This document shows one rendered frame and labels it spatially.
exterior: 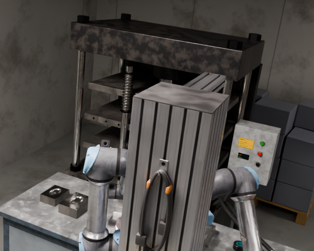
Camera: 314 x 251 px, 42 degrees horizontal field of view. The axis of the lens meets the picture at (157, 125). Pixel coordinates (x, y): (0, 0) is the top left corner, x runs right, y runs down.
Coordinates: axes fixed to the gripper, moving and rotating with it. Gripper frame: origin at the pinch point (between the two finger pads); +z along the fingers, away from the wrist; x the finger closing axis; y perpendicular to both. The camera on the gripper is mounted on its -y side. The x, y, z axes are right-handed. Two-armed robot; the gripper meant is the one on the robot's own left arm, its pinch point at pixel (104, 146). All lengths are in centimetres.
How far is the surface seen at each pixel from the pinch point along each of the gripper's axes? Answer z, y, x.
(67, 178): 84, 69, -19
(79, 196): 45, 61, -7
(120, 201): 34, 52, 21
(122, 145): 84, 32, 17
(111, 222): 10, 55, 16
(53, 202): 42, 67, -24
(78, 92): 101, 2, -24
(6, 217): 29, 77, -52
